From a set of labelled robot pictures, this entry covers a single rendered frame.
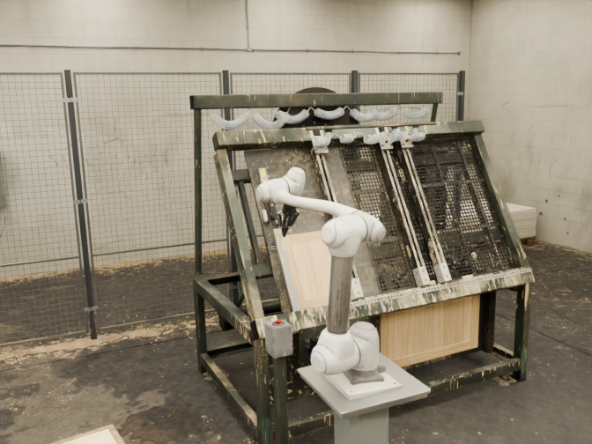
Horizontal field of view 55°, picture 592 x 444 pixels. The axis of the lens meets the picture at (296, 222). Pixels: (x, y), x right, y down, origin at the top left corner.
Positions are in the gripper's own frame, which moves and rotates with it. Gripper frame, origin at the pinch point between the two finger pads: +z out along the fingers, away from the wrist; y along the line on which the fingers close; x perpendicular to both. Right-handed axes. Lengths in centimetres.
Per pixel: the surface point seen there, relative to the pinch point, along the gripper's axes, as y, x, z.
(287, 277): -8.1, 0.7, 36.8
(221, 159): 26, -64, -7
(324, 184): -42, -51, 4
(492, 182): -188, -64, 12
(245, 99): -2, -131, -17
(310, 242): -28.0, -21.1, 27.9
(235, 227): 21.6, -25.1, 16.8
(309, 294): -22, 8, 45
